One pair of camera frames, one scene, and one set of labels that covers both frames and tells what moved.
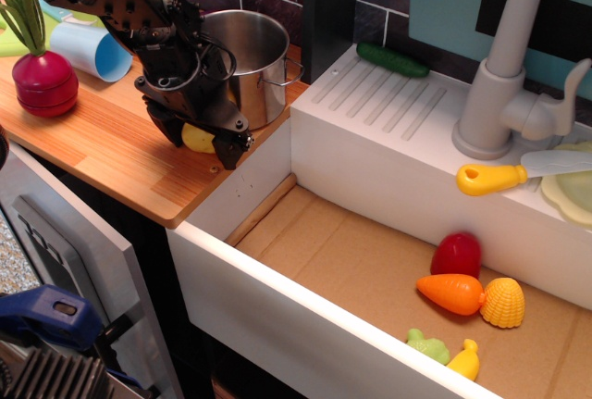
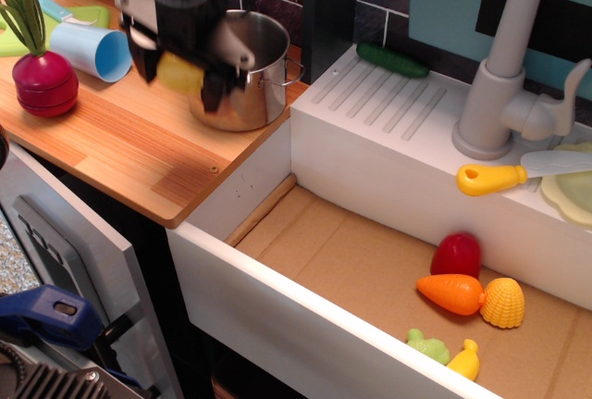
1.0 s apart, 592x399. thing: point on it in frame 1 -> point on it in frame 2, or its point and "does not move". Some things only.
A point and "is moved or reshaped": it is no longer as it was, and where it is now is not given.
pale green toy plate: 573,192 does not move
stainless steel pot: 263,69 does not move
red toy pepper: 457,253 does not move
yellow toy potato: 197,140 is moved or reshaped
